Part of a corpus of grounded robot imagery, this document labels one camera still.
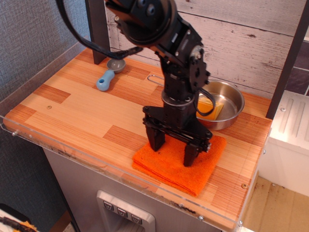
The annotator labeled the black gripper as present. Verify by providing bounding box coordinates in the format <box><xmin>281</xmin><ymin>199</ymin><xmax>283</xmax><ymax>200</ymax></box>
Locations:
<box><xmin>143</xmin><ymin>104</ymin><xmax>212</xmax><ymax>167</ymax></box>

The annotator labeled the orange knitted cloth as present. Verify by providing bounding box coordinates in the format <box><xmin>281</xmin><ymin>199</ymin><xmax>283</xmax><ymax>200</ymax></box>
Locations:
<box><xmin>132</xmin><ymin>136</ymin><xmax>227</xmax><ymax>196</ymax></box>

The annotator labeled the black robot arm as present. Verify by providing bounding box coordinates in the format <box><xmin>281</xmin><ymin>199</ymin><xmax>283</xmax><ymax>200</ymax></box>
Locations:
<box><xmin>106</xmin><ymin>0</ymin><xmax>212</xmax><ymax>167</ymax></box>

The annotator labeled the yellow cheese wedge block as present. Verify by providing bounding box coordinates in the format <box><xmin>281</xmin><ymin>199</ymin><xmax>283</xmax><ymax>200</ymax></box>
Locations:
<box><xmin>197</xmin><ymin>97</ymin><xmax>224</xmax><ymax>120</ymax></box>

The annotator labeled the grey cabinet with dispenser panel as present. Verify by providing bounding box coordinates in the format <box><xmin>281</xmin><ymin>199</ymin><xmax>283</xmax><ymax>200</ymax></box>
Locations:
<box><xmin>44</xmin><ymin>148</ymin><xmax>219</xmax><ymax>232</ymax></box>

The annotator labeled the yellow object bottom left corner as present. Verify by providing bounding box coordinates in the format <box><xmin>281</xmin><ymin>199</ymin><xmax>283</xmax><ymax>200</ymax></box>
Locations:
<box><xmin>0</xmin><ymin>217</ymin><xmax>37</xmax><ymax>232</ymax></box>

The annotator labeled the steel pan with wire handle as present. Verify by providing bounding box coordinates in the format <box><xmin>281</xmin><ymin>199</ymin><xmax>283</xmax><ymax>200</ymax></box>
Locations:
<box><xmin>161</xmin><ymin>75</ymin><xmax>245</xmax><ymax>131</ymax></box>

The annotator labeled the blue handled grey scoop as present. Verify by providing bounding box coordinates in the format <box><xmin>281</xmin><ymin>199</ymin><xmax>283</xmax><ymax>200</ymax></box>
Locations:
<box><xmin>96</xmin><ymin>59</ymin><xmax>126</xmax><ymax>91</ymax></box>

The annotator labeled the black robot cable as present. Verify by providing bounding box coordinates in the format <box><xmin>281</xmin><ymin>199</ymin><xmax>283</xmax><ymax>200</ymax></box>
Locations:
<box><xmin>55</xmin><ymin>0</ymin><xmax>143</xmax><ymax>61</ymax></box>

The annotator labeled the dark left upright post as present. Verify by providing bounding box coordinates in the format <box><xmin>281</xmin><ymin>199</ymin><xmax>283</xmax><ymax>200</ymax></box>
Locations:
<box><xmin>85</xmin><ymin>0</ymin><xmax>110</xmax><ymax>51</ymax></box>

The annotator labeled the dark upright post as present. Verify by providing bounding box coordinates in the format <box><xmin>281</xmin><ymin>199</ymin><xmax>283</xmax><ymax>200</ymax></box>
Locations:
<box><xmin>266</xmin><ymin>0</ymin><xmax>309</xmax><ymax>119</ymax></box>
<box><xmin>85</xmin><ymin>0</ymin><xmax>110</xmax><ymax>51</ymax></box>

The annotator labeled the dark right upright post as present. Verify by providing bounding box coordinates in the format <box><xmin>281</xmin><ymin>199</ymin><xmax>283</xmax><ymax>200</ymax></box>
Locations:
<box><xmin>266</xmin><ymin>0</ymin><xmax>309</xmax><ymax>119</ymax></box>

